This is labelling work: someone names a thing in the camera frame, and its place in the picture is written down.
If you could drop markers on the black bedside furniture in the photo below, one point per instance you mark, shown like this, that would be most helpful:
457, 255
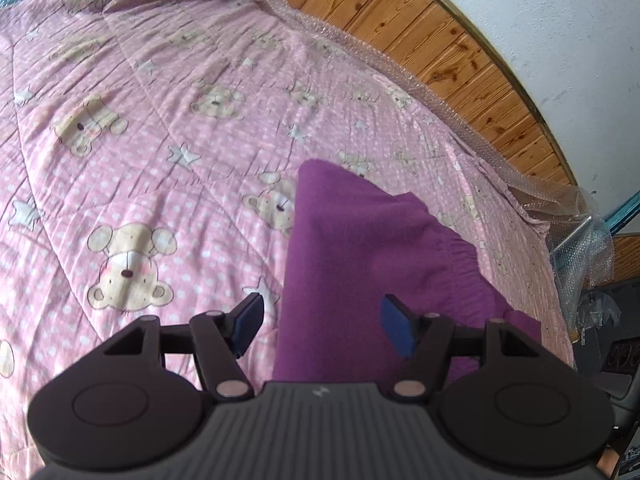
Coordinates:
607, 340

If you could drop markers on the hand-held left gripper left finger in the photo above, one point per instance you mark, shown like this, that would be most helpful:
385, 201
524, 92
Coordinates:
248, 321

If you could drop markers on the wooden bed headboard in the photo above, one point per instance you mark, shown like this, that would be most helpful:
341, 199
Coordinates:
440, 55

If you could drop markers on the purple pants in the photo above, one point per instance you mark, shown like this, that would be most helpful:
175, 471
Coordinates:
370, 265

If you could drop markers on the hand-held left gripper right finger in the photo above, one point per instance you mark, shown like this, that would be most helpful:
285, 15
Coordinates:
396, 324

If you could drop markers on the pink teddy bear printed blanket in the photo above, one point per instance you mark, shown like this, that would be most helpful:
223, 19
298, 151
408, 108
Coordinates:
150, 160

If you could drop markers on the clear bubble wrap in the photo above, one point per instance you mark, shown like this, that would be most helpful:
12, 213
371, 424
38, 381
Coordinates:
575, 230

